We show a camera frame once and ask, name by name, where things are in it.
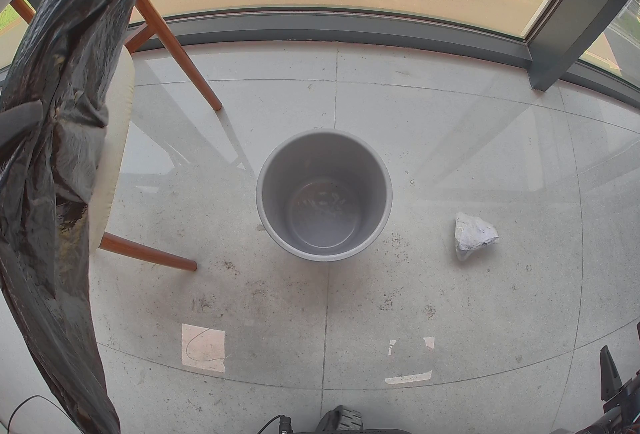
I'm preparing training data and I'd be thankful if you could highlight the black plastic bag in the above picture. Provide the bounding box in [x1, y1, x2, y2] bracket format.
[0, 0, 203, 434]

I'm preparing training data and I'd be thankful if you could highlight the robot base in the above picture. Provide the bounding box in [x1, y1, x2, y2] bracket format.
[290, 404, 412, 434]

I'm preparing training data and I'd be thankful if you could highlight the white paper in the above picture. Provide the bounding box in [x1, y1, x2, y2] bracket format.
[454, 211, 500, 263]

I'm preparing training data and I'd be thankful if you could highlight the white cushioned wooden chair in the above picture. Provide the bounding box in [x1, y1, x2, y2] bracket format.
[0, 0, 223, 273]

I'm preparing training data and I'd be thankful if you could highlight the black cable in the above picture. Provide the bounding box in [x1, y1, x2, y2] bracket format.
[0, 394, 69, 434]
[258, 414, 292, 434]

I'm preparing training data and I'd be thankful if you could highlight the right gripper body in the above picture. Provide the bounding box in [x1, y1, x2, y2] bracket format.
[575, 374, 640, 434]

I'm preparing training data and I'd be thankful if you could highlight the white trash bin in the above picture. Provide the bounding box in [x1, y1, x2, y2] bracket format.
[256, 129, 393, 263]

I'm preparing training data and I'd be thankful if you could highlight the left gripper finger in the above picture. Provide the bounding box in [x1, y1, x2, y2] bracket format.
[0, 102, 44, 149]

